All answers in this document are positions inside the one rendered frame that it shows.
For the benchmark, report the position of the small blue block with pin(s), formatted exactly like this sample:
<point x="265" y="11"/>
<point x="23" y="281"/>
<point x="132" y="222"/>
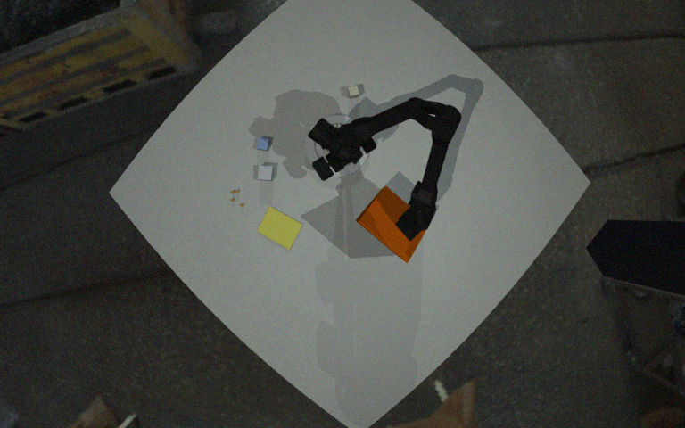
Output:
<point x="263" y="144"/>

